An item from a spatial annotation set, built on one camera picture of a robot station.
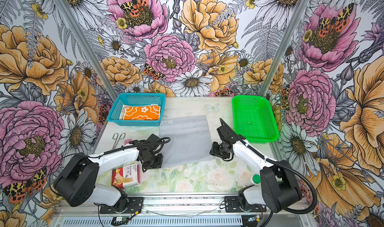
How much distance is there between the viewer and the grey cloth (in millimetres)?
902

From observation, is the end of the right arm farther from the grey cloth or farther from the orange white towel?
the orange white towel

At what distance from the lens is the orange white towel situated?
1073 mm
